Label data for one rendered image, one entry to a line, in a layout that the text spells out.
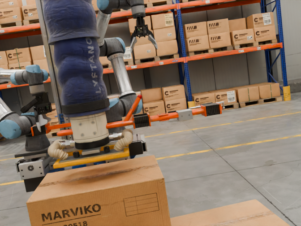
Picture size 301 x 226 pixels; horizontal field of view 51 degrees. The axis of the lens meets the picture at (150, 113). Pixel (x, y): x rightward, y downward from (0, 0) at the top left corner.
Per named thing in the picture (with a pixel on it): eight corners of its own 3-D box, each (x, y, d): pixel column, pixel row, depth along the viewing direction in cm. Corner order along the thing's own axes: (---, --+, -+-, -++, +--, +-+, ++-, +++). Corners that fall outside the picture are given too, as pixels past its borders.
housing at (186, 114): (179, 121, 152) (178, 112, 152) (176, 119, 159) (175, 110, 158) (193, 119, 153) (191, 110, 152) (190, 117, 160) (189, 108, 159)
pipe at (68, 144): (52, 160, 140) (50, 147, 139) (63, 147, 165) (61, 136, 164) (128, 147, 142) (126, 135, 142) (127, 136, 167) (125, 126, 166)
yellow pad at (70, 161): (53, 169, 139) (51, 158, 138) (58, 162, 148) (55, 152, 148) (129, 156, 141) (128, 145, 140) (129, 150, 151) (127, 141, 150)
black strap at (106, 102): (58, 116, 139) (56, 107, 138) (67, 110, 162) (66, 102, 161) (109, 108, 141) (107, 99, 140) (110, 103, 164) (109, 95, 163)
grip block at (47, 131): (32, 136, 172) (30, 127, 171) (36, 133, 180) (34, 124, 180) (47, 133, 172) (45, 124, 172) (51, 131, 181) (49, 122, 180)
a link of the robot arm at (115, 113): (101, 121, 203) (97, 100, 201) (119, 117, 210) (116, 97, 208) (107, 122, 193) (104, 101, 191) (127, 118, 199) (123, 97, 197)
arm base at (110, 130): (104, 134, 209) (102, 119, 208) (126, 131, 210) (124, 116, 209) (102, 139, 194) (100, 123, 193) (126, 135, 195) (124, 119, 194)
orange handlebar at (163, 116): (33, 142, 148) (32, 135, 147) (48, 131, 177) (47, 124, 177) (224, 111, 154) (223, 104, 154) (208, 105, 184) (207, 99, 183)
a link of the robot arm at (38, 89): (27, 86, 169) (31, 85, 177) (29, 95, 169) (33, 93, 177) (41, 84, 169) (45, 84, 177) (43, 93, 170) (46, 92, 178)
